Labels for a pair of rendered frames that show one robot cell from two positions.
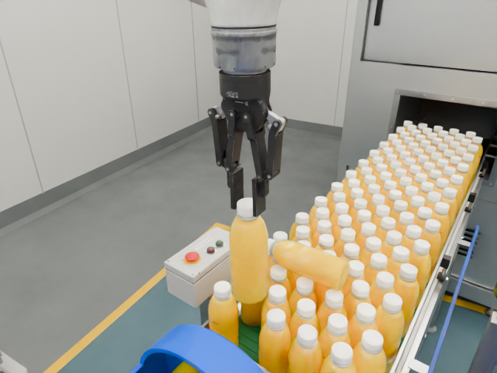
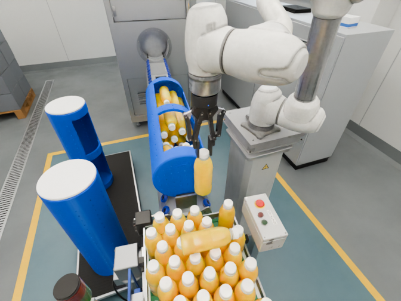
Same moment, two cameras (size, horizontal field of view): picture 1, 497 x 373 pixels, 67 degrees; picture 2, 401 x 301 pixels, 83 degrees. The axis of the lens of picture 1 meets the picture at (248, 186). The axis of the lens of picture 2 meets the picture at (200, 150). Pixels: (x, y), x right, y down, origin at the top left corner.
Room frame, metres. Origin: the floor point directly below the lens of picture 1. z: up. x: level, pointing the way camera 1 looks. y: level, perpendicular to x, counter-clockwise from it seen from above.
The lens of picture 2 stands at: (0.95, -0.45, 1.89)
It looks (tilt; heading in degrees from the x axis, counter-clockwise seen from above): 41 degrees down; 132
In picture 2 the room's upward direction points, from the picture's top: straight up
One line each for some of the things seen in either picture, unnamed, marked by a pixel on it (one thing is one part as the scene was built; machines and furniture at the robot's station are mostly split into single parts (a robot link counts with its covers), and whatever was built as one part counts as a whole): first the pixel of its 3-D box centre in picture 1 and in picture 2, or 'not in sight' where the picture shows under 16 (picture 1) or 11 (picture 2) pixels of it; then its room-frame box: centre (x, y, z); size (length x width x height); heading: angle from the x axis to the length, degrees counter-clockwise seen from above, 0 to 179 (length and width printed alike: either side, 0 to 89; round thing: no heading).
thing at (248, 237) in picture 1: (248, 254); (203, 173); (0.56, 0.00, 1.26); 0.07 x 0.07 x 0.19
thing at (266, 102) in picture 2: not in sight; (266, 104); (0.46, 0.67, 1.24); 0.18 x 0.16 x 0.22; 6
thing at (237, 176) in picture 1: (237, 188); (210, 145); (0.57, 0.02, 1.39); 0.03 x 0.01 x 0.07; 146
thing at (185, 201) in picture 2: not in sight; (186, 202); (0.46, 0.00, 0.99); 0.10 x 0.02 x 0.12; 54
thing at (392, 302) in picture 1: (392, 302); (153, 266); (0.61, -0.31, 1.09); 0.04 x 0.04 x 0.02
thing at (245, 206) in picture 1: (248, 207); (203, 153); (0.56, 0.00, 1.36); 0.04 x 0.04 x 0.02
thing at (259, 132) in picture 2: not in sight; (258, 122); (0.43, 0.67, 1.10); 0.22 x 0.18 x 0.06; 163
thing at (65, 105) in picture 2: not in sight; (65, 104); (-0.84, 0.01, 1.03); 0.28 x 0.28 x 0.01
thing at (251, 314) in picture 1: (254, 291); (235, 243); (0.75, -0.01, 0.99); 0.07 x 0.07 x 0.19
